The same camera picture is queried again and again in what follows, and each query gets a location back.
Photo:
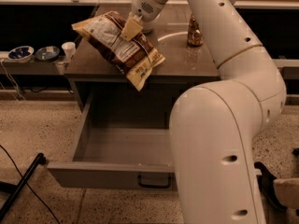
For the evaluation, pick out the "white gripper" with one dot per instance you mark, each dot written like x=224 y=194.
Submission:
x=142 y=4

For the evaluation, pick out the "grey cabinet counter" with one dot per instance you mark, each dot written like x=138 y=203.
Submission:
x=182 y=64

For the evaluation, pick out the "white bowl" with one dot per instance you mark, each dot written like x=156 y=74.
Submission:
x=147 y=27

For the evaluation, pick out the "grey side shelf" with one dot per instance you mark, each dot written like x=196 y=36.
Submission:
x=34 y=67

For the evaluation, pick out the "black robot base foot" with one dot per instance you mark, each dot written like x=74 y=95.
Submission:
x=266 y=187

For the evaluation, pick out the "cream robot base part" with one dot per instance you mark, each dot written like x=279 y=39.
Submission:
x=287 y=192

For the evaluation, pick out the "brown chip bag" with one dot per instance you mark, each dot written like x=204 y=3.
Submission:
x=135 y=58

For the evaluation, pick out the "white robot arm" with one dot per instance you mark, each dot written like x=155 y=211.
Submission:
x=212 y=125

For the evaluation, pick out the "dark blue bowl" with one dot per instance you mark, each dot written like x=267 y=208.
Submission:
x=47 y=54

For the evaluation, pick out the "black tripod leg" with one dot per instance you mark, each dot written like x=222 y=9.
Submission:
x=13 y=190

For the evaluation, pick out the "black drawer handle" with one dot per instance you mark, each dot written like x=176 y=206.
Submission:
x=154 y=183

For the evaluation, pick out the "white paper cup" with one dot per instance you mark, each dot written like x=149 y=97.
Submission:
x=69 y=49

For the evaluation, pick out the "grey open drawer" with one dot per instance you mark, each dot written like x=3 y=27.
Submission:
x=123 y=134

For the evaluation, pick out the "blue bowl left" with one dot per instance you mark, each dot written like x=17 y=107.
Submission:
x=22 y=54

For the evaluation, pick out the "gold patterned can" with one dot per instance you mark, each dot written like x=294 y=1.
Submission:
x=194 y=36

